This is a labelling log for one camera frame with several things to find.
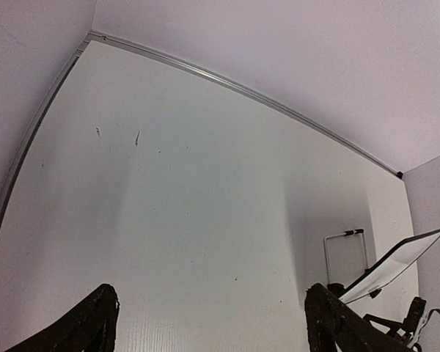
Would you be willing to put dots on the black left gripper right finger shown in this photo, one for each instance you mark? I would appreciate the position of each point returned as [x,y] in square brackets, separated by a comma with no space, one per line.
[332,326]

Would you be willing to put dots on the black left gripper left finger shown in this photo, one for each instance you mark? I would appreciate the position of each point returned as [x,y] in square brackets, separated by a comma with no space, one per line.
[91,325]

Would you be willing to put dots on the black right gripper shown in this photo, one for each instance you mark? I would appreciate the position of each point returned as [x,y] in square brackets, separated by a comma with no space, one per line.
[409,330]

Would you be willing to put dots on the white whiteboard with black frame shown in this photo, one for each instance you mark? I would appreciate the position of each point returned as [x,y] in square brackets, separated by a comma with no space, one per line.
[397,260]

